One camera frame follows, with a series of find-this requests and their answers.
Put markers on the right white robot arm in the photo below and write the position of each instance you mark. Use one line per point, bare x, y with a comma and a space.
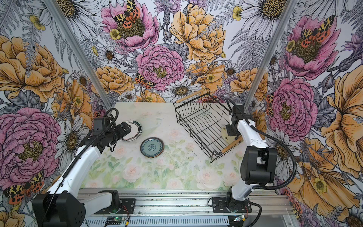
259, 162

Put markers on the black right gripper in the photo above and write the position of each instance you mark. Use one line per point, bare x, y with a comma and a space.
229, 131

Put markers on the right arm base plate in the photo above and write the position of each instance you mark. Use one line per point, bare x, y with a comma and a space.
225, 205

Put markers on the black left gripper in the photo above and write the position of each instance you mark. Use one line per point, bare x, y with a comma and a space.
122, 133

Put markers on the rearmost green red rimmed plate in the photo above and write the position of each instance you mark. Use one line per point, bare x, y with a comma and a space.
135, 132

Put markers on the right green circuit board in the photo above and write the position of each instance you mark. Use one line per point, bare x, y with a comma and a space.
240, 218

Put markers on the black wire dish rack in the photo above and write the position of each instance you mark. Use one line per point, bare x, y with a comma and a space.
203, 116

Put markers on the teal blue patterned plate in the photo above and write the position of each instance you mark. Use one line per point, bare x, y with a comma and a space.
152, 147

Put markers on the green circuit board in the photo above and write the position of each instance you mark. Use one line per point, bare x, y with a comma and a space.
240, 218
116, 220

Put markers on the beige green rimmed plate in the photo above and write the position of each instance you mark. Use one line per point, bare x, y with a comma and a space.
224, 134

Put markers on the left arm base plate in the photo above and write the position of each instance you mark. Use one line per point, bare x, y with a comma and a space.
124, 206

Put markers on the aluminium mounting rail frame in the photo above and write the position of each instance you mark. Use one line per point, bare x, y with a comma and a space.
166, 202

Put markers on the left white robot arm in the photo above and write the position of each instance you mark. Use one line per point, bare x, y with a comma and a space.
59, 206

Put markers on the far wooden rack handle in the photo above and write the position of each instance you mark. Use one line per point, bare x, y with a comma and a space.
190, 96

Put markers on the left green circuit board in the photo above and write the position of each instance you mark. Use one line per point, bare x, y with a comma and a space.
116, 220

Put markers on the white vented cable duct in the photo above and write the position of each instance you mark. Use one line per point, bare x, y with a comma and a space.
163, 221

